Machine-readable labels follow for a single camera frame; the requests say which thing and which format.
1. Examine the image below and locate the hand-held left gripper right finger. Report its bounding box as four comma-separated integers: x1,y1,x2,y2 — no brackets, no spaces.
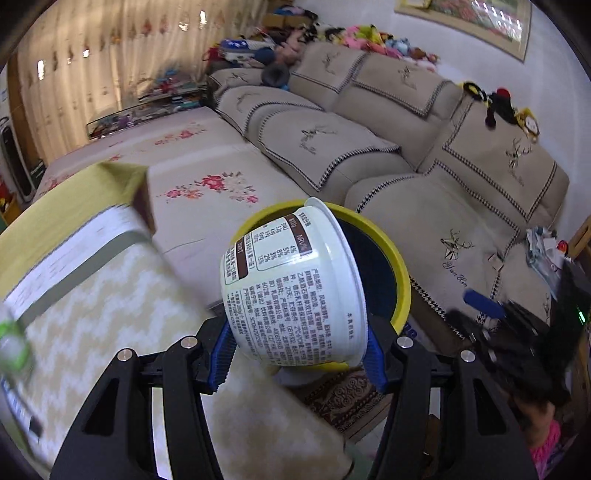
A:
362,323,539,480

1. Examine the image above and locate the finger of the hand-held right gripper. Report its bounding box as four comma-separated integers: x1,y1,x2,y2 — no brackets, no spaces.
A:
445,309,504,354
463,290,506,320

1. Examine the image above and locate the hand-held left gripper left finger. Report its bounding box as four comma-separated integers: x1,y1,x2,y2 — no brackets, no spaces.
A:
50,316,238,480

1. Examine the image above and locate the yellow rimmed dark bin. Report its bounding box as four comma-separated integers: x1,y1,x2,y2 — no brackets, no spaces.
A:
229,200,411,374

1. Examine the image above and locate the white printed paper bowl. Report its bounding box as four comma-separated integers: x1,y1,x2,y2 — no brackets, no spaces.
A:
220,198,370,368

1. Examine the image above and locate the green labelled bottle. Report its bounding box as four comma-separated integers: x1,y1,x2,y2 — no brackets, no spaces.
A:
0,318,35,377

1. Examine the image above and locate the person's right forearm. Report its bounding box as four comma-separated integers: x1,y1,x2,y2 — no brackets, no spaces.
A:
512,397,561,468

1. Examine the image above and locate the brown patterned rug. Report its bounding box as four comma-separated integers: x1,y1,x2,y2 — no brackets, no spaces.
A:
277,364,393,435

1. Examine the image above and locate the pile of papers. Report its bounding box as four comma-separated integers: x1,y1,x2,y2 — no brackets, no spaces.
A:
526,225,571,278

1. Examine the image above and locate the wooden furniture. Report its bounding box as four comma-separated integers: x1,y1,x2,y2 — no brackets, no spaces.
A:
566,217,591,278

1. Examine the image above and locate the yellow round face plush toy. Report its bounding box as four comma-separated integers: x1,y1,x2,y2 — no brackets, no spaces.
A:
515,108,541,139

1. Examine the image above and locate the beige sofa with covers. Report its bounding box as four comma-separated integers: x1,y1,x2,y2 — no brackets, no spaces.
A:
205,41,571,352

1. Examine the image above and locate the floral floor mat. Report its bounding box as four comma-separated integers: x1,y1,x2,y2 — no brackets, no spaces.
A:
34,106,310,259

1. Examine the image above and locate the low glass table with toys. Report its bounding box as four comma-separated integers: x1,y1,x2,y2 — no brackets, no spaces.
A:
87,80,211,139

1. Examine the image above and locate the framed landscape painting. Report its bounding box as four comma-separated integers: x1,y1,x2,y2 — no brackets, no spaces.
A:
394,0,532,61

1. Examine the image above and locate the black white tower fan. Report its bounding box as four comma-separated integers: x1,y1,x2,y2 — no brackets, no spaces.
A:
0,115,37,200

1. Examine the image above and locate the pile of plush toys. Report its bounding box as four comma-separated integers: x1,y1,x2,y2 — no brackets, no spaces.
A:
203,4,439,75

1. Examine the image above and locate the beige embroidered curtain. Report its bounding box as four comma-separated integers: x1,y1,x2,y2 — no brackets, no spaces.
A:
9,9,107,160
106,0,269,121

